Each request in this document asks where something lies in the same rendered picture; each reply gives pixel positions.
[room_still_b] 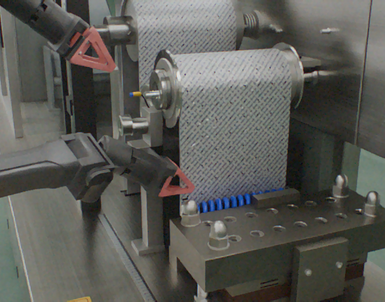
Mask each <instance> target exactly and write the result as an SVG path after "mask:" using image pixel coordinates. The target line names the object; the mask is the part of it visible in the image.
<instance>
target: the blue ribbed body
mask: <svg viewBox="0 0 385 302"><path fill-rule="evenodd" d="M280 190H284V189H283V188H278V189H277V190H276V189H272V190H271V192H274V191H280ZM268 192H270V191H269V190H265V191H264V193H268ZM264 193H263V192H262V191H259V192H258V193H257V194H264ZM257 194H256V193H255V192H252V193H251V194H250V195H249V194H244V197H242V195H238V196H237V199H236V198H235V197H234V196H231V197H230V198H229V200H228V198H226V197H224V198H223V199H222V201H221V199H219V198H217V199H216V200H215V204H214V201H213V200H209V201H208V206H207V204H206V202H205V201H202V202H201V207H200V206H199V204H198V203H197V205H198V211H199V213H205V212H211V211H216V210H221V209H228V208H232V207H238V206H244V205H248V204H252V195H257Z"/></svg>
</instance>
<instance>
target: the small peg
mask: <svg viewBox="0 0 385 302"><path fill-rule="evenodd" d="M159 97H160V92H159V91H158V90H156V91H148V92H144V98H145V99H152V98H159Z"/></svg>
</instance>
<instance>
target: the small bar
mask: <svg viewBox="0 0 385 302"><path fill-rule="evenodd" d="M299 198H300V192H299V191H297V190H296V189H294V188H291V189H285V190H280V191H274V192H268V193H264V194H257V195H252V204H253V205H255V206H256V207H257V208H261V207H267V206H273V205H277V204H283V203H289V202H293V201H299Z"/></svg>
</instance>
